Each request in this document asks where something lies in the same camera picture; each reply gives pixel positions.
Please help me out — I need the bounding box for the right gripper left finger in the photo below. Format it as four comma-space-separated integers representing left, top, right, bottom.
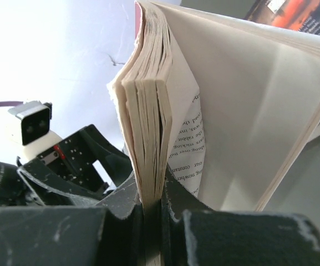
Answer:
0, 177, 145, 265

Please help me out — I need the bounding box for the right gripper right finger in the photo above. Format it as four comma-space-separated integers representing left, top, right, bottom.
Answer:
161, 170, 320, 265

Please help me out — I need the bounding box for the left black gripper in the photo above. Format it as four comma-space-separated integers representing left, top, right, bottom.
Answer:
17, 124, 132, 206

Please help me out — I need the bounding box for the red and cream book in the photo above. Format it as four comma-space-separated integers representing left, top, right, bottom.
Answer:
106, 0, 320, 213

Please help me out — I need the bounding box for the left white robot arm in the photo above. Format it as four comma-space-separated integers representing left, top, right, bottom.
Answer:
0, 124, 132, 207

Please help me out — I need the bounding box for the dark sunset cover book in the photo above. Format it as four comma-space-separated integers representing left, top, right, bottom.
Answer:
245, 0, 320, 35

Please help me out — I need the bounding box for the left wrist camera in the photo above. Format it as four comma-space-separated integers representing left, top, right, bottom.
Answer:
6, 100, 62, 161

